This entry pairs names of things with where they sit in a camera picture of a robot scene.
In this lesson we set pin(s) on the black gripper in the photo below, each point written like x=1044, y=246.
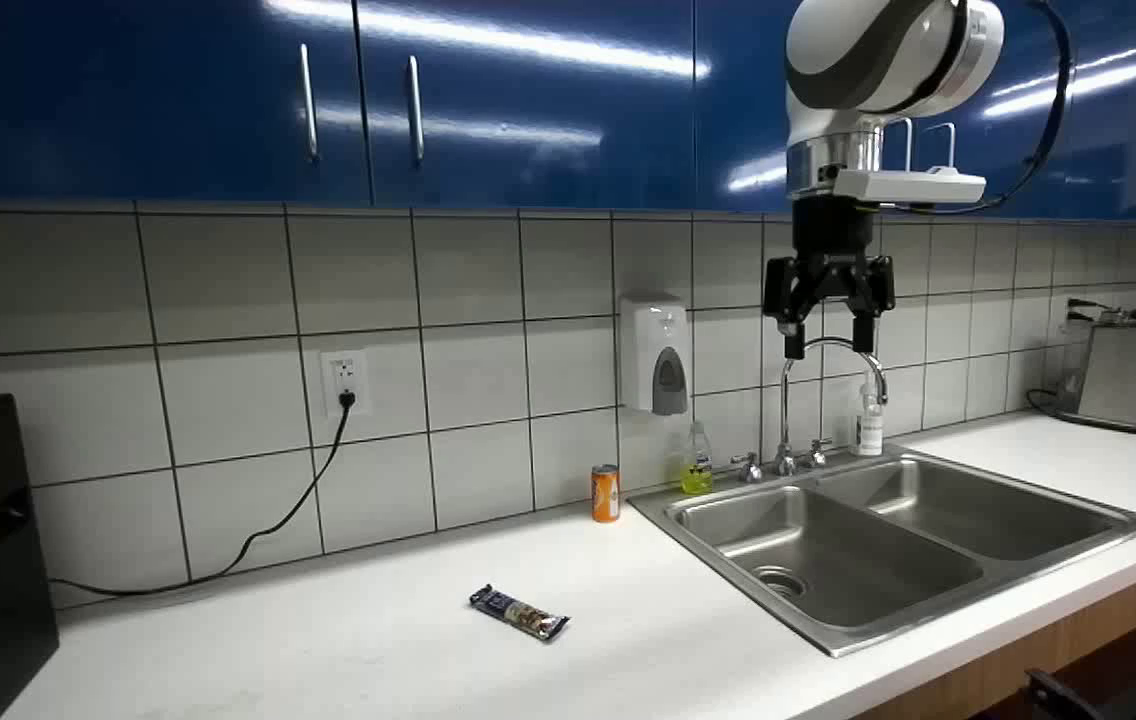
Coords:
x=833, y=235

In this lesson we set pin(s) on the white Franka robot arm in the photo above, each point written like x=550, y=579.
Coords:
x=861, y=41

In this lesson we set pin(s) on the stainless steel double sink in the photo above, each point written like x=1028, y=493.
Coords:
x=861, y=562

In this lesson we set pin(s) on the chrome gooseneck faucet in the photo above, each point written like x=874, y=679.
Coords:
x=784, y=426

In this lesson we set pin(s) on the white pump soap bottle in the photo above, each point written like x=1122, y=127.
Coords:
x=869, y=430

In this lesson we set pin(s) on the chrome faucet knob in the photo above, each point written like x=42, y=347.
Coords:
x=750, y=471
x=816, y=453

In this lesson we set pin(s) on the small brown jar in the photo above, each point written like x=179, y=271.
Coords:
x=606, y=493

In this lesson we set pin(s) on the silver coffee machine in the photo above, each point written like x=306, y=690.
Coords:
x=1122, y=373

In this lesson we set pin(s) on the wooden base cabinet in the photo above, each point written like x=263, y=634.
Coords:
x=1061, y=643

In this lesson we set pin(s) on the black chair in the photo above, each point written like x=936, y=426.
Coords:
x=1102, y=701

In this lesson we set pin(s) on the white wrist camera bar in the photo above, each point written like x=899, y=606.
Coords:
x=908, y=186

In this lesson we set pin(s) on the white wall soap dispenser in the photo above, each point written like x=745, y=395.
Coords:
x=653, y=355

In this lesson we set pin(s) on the white wall power outlet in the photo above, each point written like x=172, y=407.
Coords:
x=346, y=376

